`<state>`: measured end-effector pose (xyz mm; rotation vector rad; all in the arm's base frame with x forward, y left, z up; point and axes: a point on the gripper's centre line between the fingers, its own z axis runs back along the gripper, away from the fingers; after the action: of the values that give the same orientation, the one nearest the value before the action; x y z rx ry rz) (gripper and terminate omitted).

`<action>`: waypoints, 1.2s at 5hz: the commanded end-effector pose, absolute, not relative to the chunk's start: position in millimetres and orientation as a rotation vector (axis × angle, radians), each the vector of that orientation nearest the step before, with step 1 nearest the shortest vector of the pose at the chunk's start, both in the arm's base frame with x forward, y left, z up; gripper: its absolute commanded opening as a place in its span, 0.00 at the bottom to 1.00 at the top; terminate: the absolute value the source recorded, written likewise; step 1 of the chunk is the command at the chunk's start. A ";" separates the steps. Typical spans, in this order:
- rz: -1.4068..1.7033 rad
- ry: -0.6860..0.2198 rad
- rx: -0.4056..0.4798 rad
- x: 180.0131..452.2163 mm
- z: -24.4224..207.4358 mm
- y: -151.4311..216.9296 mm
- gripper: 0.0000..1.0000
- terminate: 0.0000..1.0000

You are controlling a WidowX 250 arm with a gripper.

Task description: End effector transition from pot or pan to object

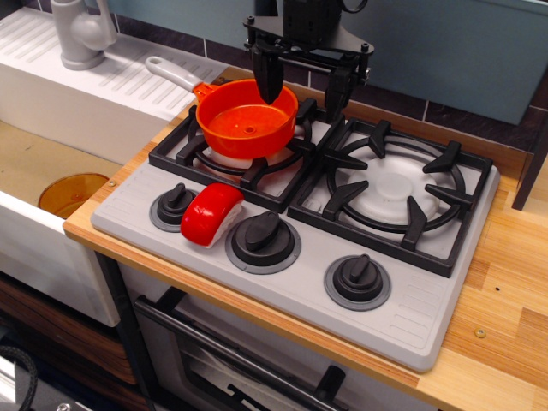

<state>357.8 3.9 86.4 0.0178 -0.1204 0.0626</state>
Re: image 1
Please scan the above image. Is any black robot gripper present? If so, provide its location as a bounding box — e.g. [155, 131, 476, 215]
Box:
[243, 1, 372, 123]

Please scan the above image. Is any orange pot with grey handle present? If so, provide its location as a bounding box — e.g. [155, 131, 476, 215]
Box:
[145, 56, 299, 159]

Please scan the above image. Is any black left burner grate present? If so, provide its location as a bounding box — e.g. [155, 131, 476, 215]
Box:
[149, 98, 344, 212]

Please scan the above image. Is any black burner grate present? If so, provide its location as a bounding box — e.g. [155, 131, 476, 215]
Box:
[288, 119, 494, 277]
[149, 98, 344, 212]

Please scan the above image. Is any black right burner grate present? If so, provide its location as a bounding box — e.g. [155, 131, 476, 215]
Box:
[288, 119, 494, 277]

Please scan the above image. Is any red and white toy sushi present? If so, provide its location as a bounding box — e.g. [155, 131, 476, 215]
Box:
[180, 182, 244, 248]

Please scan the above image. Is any grey toy stove top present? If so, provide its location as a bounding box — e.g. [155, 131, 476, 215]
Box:
[91, 99, 500, 372]

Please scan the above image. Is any black middle stove knob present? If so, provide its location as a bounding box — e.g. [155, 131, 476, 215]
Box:
[225, 211, 301, 275]

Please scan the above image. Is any black stove knob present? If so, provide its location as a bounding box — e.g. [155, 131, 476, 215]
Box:
[225, 211, 301, 275]
[324, 254, 391, 312]
[149, 182, 198, 233]

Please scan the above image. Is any black left stove knob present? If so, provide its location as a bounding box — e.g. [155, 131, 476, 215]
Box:
[149, 182, 198, 233]

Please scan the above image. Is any black right stove knob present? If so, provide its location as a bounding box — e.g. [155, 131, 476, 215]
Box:
[324, 254, 391, 312]

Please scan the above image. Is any grey toy faucet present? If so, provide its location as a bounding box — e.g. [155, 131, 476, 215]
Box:
[51, 0, 117, 71]

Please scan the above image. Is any white toy sink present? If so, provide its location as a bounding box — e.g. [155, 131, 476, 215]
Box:
[1, 8, 224, 327]

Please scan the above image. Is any toy oven door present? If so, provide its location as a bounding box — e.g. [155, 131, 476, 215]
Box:
[134, 288, 429, 410]

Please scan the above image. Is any black braided cable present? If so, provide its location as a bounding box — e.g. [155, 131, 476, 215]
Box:
[0, 344, 39, 411]

